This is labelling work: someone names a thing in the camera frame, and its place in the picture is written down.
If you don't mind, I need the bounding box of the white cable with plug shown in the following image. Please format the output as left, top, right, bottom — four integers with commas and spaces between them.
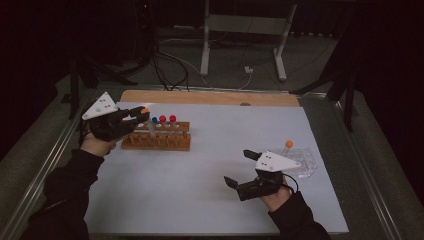
156, 37, 255, 90

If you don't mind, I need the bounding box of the orange cap test tube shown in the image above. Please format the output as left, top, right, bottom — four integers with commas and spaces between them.
282, 140, 294, 158
141, 107, 157, 136

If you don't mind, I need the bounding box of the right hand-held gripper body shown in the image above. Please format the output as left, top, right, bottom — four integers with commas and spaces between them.
234, 150, 302, 202

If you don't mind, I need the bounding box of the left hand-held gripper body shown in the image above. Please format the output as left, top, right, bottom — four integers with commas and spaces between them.
81, 91, 143, 143

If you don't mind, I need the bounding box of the black floor cable bundle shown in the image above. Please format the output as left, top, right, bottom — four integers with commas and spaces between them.
150, 43, 191, 92

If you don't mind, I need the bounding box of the metal floor rail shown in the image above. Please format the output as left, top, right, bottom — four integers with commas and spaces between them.
328, 96, 405, 240
0, 88, 98, 240
96, 83, 329, 98

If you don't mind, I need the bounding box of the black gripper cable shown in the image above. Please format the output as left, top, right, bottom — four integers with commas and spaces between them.
283, 172, 300, 195

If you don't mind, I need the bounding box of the white metal stand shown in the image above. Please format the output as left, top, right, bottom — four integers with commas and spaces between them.
199, 0, 298, 82

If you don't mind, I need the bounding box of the person's left hand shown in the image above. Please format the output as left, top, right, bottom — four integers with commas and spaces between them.
79, 131, 118, 158

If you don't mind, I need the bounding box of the white table board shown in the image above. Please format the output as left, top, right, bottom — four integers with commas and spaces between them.
83, 101, 350, 235

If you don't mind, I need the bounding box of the person's right hand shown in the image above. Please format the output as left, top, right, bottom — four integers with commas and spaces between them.
258, 176, 294, 214

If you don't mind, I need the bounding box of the black tripod stand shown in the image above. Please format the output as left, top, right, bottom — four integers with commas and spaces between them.
67, 49, 139, 120
289, 19, 360, 133

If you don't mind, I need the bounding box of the wooden test tube rack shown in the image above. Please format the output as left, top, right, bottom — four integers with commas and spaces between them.
120, 119, 192, 152

